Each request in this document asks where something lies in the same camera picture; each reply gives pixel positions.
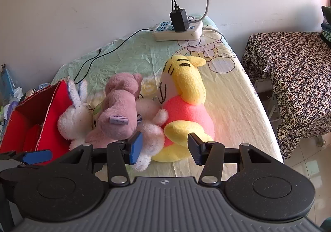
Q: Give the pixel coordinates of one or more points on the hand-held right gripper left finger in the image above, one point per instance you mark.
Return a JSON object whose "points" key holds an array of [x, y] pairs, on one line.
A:
{"points": [[135, 148]]}

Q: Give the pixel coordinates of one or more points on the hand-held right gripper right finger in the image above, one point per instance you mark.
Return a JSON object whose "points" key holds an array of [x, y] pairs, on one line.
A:
{"points": [[195, 149]]}

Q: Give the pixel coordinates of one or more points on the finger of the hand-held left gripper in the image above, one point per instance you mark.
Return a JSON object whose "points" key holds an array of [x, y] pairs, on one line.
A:
{"points": [[38, 157]]}

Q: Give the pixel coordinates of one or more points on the white rabbit plush toy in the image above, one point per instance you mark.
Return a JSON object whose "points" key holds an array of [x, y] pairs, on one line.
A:
{"points": [[73, 118], [152, 133]]}

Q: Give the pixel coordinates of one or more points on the yellow tiger plush toy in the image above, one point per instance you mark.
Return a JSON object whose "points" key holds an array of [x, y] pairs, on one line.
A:
{"points": [[186, 113]]}

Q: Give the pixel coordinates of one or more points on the red cardboard box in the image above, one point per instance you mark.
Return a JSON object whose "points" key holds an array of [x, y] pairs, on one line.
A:
{"points": [[54, 118]]}

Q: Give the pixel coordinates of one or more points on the pink bear plush toy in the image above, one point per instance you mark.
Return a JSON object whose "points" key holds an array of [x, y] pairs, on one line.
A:
{"points": [[119, 103]]}

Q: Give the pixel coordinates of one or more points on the green plush toy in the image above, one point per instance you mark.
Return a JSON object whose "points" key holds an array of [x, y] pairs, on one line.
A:
{"points": [[96, 118]]}

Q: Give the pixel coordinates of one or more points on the clear plastic bag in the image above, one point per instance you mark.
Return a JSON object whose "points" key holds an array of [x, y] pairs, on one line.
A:
{"points": [[16, 93]]}

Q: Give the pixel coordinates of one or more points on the blue document folder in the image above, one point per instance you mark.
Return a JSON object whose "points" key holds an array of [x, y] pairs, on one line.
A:
{"points": [[6, 82]]}

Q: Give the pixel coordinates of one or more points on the white metal rack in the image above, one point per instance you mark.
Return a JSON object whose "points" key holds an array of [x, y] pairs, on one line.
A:
{"points": [[274, 108]]}

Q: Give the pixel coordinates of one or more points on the small clear plastic object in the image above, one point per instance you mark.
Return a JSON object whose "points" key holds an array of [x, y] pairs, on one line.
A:
{"points": [[267, 68]]}

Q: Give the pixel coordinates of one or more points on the white power strip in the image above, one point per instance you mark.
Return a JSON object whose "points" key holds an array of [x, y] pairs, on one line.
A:
{"points": [[165, 34]]}

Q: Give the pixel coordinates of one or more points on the black power adapter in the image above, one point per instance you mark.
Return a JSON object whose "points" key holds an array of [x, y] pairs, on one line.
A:
{"points": [[179, 20]]}

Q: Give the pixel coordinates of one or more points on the folded dark green clothes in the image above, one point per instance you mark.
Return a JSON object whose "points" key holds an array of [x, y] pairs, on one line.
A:
{"points": [[326, 28]]}

